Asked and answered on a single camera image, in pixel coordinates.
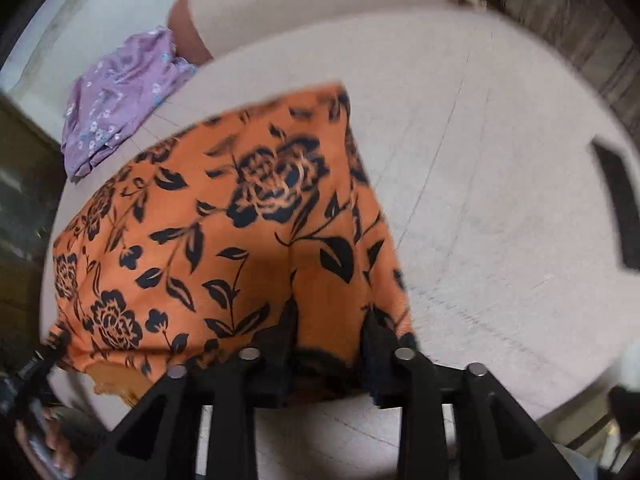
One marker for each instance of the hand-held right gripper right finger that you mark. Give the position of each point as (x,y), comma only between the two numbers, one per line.
(382,370)

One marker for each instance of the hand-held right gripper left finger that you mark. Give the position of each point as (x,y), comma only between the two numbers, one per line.
(280,360)

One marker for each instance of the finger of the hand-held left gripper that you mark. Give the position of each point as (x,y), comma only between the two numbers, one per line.
(42,360)

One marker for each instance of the orange black floral shirt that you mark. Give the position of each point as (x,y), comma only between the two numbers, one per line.
(225,240)

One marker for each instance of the person's left hand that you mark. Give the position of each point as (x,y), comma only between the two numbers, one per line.
(61,452)

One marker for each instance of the dark wooden glass door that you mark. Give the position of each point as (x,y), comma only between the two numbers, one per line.
(25,210)

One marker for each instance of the purple floral garment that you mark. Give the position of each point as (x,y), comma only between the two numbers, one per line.
(115,105)

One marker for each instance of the black rectangular object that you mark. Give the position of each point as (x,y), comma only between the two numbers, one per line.
(617,200)

